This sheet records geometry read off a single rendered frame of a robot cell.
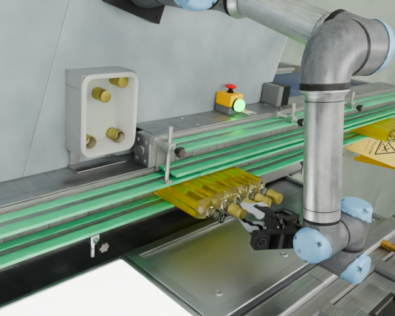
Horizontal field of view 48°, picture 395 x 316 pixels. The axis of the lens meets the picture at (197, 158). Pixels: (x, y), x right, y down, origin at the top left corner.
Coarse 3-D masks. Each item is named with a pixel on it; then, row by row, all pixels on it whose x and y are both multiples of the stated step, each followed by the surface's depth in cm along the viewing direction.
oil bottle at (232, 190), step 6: (210, 174) 139; (210, 180) 135; (216, 180) 136; (222, 180) 136; (222, 186) 132; (228, 186) 133; (234, 186) 133; (228, 192) 130; (234, 192) 130; (240, 192) 132; (234, 198) 130
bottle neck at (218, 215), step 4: (212, 208) 122; (208, 212) 122; (212, 212) 122; (216, 212) 121; (220, 212) 121; (212, 216) 121; (216, 216) 120; (220, 216) 120; (224, 216) 121; (216, 220) 121; (220, 220) 120; (224, 220) 121
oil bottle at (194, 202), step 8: (176, 184) 131; (184, 184) 131; (160, 192) 134; (168, 192) 131; (176, 192) 128; (184, 192) 126; (192, 192) 127; (200, 192) 127; (168, 200) 131; (176, 200) 129; (184, 200) 126; (192, 200) 124; (200, 200) 123; (208, 200) 124; (184, 208) 127; (192, 208) 124; (200, 208) 122; (208, 208) 123; (200, 216) 123; (208, 216) 124
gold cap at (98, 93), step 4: (96, 88) 122; (100, 88) 121; (92, 92) 122; (96, 92) 121; (100, 92) 120; (104, 92) 120; (108, 92) 121; (92, 96) 122; (96, 96) 121; (100, 96) 119; (104, 96) 120; (108, 96) 121; (100, 100) 120; (104, 100) 120; (108, 100) 121
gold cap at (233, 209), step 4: (232, 204) 124; (236, 204) 124; (228, 208) 124; (232, 208) 124; (236, 208) 123; (240, 208) 123; (228, 212) 125; (232, 212) 123; (236, 212) 122; (240, 212) 122; (244, 212) 123; (236, 216) 123; (240, 216) 122; (244, 216) 124
